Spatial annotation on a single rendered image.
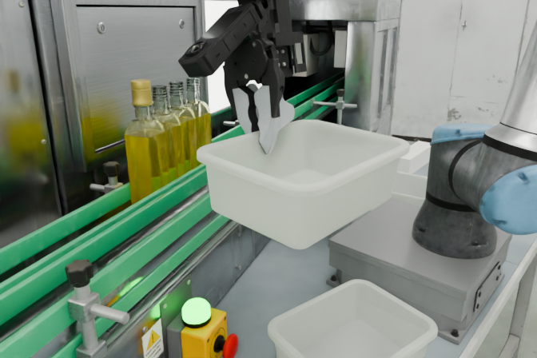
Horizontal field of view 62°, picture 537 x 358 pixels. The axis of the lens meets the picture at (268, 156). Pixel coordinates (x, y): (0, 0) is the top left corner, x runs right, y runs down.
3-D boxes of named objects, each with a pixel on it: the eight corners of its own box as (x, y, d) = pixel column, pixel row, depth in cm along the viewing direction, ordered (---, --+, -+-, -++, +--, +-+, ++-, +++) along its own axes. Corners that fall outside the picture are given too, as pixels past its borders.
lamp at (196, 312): (192, 307, 72) (191, 291, 71) (216, 313, 70) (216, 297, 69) (176, 324, 68) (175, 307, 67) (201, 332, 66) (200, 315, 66)
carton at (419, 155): (432, 159, 167) (435, 143, 165) (407, 177, 149) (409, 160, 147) (416, 156, 170) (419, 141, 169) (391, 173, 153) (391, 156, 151)
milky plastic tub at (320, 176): (410, 205, 58) (419, 141, 55) (302, 277, 42) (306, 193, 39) (304, 171, 69) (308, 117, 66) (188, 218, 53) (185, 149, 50)
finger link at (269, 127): (306, 146, 60) (297, 77, 58) (278, 157, 56) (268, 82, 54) (288, 146, 62) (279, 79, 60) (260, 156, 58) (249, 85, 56)
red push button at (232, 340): (220, 324, 70) (240, 329, 69) (221, 344, 72) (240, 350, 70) (208, 340, 67) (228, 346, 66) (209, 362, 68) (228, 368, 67)
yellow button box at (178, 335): (192, 337, 76) (189, 300, 74) (231, 349, 73) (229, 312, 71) (168, 366, 70) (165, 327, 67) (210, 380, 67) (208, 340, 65)
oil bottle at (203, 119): (193, 185, 107) (188, 97, 100) (214, 188, 105) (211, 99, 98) (180, 194, 102) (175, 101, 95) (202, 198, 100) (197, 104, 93)
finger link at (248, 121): (285, 146, 63) (278, 79, 61) (257, 156, 58) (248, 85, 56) (268, 145, 65) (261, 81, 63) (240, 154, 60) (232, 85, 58)
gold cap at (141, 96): (130, 106, 79) (128, 81, 77) (134, 102, 82) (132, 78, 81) (151, 106, 79) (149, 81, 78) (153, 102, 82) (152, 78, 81)
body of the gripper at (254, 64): (309, 76, 59) (300, -19, 57) (267, 83, 53) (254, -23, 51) (266, 80, 64) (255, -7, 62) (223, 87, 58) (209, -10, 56)
